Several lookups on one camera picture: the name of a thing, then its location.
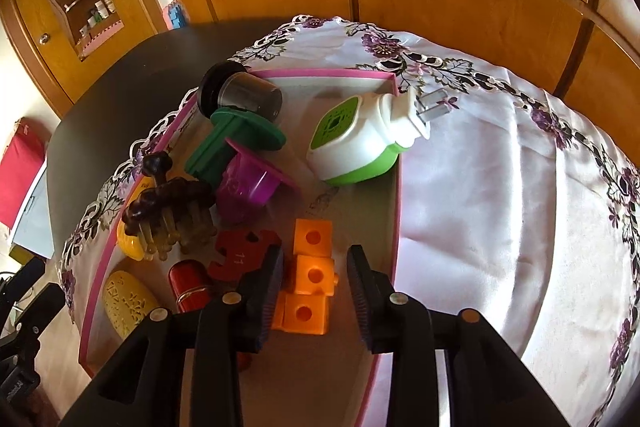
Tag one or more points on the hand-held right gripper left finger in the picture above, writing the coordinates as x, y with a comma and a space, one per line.
267, 302

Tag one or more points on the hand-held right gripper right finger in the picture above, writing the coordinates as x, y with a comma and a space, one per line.
360, 302

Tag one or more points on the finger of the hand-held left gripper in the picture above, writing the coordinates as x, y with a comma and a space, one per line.
37, 317

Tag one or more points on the orange linking cube blocks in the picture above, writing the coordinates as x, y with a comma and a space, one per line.
312, 277

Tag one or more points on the red puzzle piece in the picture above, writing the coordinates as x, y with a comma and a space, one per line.
235, 252

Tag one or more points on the pink cardboard box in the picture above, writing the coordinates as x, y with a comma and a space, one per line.
345, 227

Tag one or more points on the small red cylinder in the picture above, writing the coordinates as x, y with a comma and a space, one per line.
187, 279

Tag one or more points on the yellow textured soap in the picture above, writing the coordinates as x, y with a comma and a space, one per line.
125, 302

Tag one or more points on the purple plastic cup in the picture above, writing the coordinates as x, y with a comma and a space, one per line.
245, 192

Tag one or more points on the brown massage comb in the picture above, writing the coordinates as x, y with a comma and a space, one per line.
165, 202

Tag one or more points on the green and white plug-in device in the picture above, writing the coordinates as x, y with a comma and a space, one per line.
360, 147

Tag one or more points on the grey jar with black lid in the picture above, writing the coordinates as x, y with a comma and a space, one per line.
250, 99

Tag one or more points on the small yellow box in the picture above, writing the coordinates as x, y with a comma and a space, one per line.
21, 253

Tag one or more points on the grey blue board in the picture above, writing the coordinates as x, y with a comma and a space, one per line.
35, 222

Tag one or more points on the red bag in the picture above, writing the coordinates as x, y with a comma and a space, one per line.
20, 172

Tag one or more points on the white floral embroidered tablecloth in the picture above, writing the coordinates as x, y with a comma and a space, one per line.
500, 187

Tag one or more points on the round metal cabinet knob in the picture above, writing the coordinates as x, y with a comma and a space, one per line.
45, 38

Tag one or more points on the pink lace shelf cloth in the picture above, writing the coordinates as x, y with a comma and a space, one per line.
102, 38

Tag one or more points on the pink and blue foam mat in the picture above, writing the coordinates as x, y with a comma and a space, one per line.
174, 17

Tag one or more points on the wooden corner cabinet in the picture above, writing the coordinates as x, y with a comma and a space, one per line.
30, 7

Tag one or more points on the row of small bottles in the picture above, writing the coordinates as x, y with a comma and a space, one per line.
100, 9

